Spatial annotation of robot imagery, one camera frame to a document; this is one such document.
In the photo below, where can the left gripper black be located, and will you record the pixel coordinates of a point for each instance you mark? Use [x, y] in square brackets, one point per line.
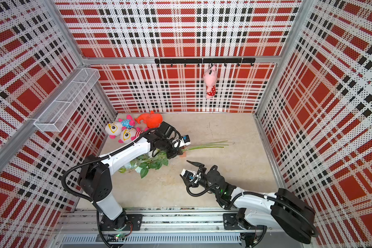
[175, 152]

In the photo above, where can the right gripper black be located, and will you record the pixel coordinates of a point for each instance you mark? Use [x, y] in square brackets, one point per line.
[202, 169]

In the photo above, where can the artificial flower bouquet green stems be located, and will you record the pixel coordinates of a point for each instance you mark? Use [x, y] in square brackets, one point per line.
[144, 163]

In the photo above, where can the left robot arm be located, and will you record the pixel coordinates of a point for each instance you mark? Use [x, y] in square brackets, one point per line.
[96, 173]

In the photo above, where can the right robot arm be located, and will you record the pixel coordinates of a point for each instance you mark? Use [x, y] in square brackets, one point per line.
[266, 210]

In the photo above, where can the red whale plush toy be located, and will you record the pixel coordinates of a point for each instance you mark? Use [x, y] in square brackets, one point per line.
[152, 119]

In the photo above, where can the white fish plush pink fins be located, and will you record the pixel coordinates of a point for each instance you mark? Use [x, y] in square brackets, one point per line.
[129, 135]

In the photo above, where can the white fish plush blue fins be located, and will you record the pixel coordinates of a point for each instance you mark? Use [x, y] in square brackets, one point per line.
[115, 128]

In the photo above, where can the pink hanging plush doll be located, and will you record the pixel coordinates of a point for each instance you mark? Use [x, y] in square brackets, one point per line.
[210, 79]

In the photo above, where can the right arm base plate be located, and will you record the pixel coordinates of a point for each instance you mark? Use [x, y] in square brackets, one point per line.
[232, 221]

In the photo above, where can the black hook rail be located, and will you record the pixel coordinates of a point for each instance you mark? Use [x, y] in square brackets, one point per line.
[211, 61]

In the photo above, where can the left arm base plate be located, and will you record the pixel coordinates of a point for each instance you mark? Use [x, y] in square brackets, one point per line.
[126, 222]

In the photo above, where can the white wire mesh basket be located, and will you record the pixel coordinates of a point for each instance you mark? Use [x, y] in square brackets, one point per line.
[57, 114]

